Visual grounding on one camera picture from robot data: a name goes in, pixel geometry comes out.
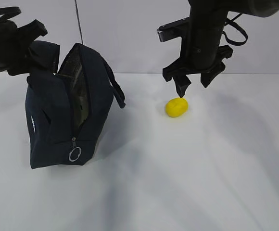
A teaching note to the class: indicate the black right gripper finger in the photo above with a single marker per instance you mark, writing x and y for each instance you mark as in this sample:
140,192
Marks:
207,77
181,82

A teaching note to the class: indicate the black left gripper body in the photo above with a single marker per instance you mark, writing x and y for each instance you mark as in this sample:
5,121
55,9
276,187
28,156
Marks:
16,53

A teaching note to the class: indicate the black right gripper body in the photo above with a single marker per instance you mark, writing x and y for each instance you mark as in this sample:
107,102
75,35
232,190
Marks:
200,50

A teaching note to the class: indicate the yellow lemon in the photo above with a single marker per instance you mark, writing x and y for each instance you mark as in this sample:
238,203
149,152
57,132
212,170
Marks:
176,107

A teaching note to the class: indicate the dark navy lunch bag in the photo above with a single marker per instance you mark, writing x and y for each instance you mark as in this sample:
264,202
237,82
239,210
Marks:
66,109

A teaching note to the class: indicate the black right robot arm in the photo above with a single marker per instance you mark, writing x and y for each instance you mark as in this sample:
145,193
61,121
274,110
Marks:
259,8

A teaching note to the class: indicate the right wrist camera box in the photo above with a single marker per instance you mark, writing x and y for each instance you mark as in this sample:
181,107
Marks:
173,30

